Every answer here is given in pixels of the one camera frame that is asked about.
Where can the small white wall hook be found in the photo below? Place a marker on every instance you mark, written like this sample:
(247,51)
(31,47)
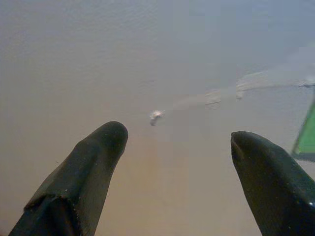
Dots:
(155,116)

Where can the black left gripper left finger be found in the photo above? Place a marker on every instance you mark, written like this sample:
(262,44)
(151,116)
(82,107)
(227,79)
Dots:
(81,172)

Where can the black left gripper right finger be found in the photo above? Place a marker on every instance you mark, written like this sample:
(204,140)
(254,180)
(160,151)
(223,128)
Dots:
(273,182)

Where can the green panel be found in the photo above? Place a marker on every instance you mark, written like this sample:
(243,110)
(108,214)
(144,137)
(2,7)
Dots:
(307,137)

